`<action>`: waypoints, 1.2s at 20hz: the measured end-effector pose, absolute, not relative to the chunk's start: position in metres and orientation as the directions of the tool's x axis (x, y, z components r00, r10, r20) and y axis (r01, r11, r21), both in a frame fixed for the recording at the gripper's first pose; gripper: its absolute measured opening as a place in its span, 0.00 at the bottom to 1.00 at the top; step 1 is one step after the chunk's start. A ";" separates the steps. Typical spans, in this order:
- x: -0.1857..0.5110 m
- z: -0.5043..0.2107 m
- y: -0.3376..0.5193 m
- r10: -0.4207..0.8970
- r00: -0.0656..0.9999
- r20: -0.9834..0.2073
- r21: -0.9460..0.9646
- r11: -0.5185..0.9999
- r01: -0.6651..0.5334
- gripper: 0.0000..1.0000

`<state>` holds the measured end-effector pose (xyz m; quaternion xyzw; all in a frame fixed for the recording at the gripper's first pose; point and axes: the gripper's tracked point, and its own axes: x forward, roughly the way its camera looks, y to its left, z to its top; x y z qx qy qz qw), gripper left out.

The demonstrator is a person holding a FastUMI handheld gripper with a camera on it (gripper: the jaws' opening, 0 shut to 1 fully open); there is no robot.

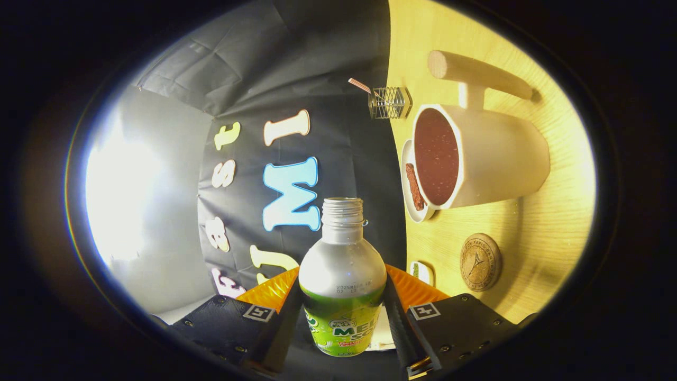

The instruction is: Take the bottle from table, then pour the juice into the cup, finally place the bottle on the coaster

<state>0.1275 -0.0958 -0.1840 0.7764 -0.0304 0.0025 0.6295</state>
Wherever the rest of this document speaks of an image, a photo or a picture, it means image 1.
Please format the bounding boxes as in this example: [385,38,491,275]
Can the round cork coaster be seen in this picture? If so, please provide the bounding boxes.
[460,233,502,292]

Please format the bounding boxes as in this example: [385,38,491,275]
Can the silver green juice bottle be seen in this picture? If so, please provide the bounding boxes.
[298,197,387,357]

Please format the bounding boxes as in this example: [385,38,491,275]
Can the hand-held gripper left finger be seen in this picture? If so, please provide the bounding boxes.
[153,266,303,374]

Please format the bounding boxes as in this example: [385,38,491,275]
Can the white divided bean dish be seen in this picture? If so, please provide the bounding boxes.
[410,261,435,287]

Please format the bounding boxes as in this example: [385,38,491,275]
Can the wire mesh holder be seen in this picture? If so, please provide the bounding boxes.
[368,87,413,120]

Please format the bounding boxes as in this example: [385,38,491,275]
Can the white round plate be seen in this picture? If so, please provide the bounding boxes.
[400,139,435,223]

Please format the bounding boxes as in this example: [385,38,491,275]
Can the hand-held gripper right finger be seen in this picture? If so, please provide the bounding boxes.
[385,264,537,377]

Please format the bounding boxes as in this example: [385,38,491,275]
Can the white cup with wooden handle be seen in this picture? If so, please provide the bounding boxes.
[411,50,551,210]

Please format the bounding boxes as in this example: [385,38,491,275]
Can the brown meat pieces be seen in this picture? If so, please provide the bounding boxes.
[405,163,425,211]

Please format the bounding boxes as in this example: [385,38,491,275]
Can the wooden table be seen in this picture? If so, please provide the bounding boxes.
[388,0,597,324]

